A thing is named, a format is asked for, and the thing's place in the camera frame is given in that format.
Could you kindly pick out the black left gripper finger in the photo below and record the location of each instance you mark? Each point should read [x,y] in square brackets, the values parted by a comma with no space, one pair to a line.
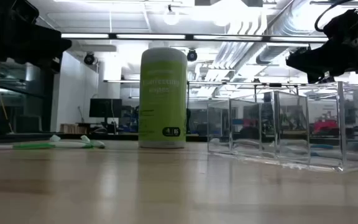
[51,43]

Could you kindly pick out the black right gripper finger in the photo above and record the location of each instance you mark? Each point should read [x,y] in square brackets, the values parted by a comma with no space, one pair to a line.
[309,62]

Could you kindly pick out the red machine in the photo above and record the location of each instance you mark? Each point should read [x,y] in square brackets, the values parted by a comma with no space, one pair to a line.
[325,126]

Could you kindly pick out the black computer monitor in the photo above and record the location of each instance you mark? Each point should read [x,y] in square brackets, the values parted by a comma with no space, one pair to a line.
[105,108]

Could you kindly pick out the wooden crate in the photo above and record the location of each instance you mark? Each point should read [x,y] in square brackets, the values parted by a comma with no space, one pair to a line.
[73,128]

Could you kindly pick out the long ceiling light bar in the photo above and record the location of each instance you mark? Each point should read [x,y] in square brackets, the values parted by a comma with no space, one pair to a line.
[151,36]

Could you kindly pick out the round ceiling lamp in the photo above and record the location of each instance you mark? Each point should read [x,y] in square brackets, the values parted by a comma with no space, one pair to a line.
[171,17]

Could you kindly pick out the light green cylindrical cup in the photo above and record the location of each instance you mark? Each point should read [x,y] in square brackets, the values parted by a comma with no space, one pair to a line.
[163,102]

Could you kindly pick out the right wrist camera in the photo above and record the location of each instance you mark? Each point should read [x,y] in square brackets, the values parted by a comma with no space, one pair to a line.
[350,21]

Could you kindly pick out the silver ventilation duct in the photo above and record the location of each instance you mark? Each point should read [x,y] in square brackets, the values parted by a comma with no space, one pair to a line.
[272,53]

